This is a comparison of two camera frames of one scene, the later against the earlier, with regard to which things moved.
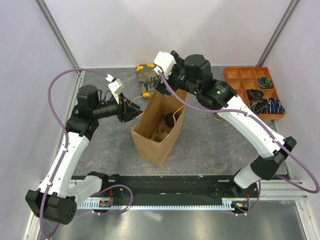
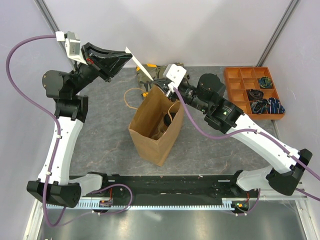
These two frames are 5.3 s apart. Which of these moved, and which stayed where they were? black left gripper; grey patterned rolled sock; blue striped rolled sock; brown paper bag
Moved: black left gripper
Stayed: grey patterned rolled sock; blue striped rolled sock; brown paper bag
